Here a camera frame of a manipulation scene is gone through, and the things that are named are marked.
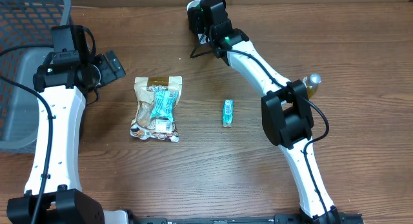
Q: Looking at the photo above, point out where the grey plastic mesh basket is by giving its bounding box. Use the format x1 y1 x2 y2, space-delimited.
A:
1 0 72 153

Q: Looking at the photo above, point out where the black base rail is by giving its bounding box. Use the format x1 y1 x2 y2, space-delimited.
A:
130 212 365 224

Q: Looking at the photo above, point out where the yellow oil bottle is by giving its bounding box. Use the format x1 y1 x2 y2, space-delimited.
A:
303 74 322 99

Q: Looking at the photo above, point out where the teal tissue pack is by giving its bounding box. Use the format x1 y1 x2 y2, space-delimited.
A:
222 99 234 128

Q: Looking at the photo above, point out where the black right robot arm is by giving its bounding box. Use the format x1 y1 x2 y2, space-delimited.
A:
186 0 341 223

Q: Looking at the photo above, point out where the teal snack bar wrapper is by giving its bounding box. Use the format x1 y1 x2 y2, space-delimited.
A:
150 90 179 122

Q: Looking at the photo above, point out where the white barcode scanner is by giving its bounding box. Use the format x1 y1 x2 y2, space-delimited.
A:
186 0 202 14

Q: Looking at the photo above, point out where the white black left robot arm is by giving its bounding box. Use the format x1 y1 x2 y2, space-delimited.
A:
6 53 133 223

